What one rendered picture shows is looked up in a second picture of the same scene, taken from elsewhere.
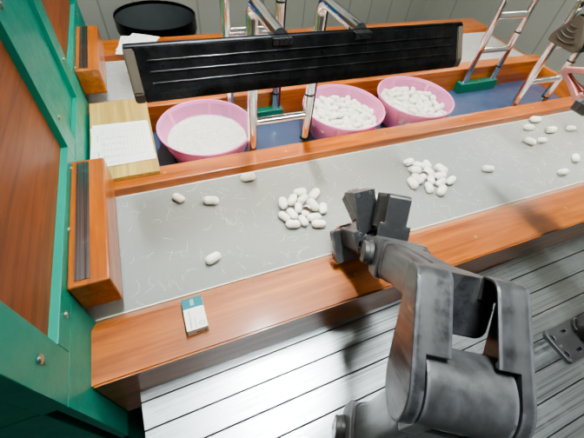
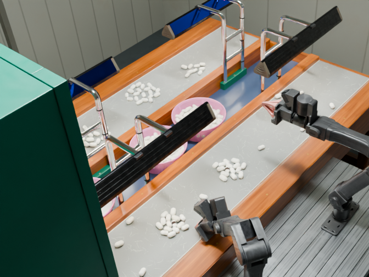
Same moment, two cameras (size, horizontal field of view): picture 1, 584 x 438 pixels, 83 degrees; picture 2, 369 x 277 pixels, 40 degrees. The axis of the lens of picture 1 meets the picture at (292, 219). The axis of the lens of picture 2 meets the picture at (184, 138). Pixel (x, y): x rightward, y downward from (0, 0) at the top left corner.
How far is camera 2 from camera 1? 1.25 m
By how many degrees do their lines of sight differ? 15
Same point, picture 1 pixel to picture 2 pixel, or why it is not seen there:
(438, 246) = (250, 209)
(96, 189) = not seen: hidden behind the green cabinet
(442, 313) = (240, 233)
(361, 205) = (203, 209)
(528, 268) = (305, 195)
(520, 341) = (261, 230)
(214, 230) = (132, 259)
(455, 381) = (250, 247)
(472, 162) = (251, 146)
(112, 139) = not seen: hidden behind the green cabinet
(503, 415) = (263, 248)
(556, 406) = (335, 258)
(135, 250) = not seen: outside the picture
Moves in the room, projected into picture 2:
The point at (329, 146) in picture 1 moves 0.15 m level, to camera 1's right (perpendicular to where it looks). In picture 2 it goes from (165, 177) to (198, 167)
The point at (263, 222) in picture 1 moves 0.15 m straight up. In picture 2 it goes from (155, 241) to (150, 215)
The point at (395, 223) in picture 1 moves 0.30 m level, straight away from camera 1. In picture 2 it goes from (222, 211) to (224, 153)
